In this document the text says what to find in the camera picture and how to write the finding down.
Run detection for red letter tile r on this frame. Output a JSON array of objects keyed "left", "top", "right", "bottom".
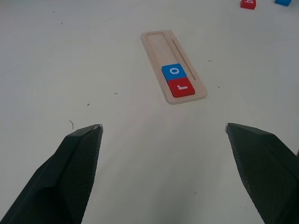
[{"left": 167, "top": 77, "right": 196, "bottom": 98}]

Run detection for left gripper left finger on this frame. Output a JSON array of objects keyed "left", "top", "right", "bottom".
[{"left": 0, "top": 124, "right": 104, "bottom": 224}]

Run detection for wooden tile holder rack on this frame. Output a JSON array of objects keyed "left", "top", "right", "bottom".
[{"left": 141, "top": 29, "right": 208, "bottom": 105}]

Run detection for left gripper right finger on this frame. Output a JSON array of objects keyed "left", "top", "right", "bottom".
[{"left": 225, "top": 122, "right": 299, "bottom": 224}]

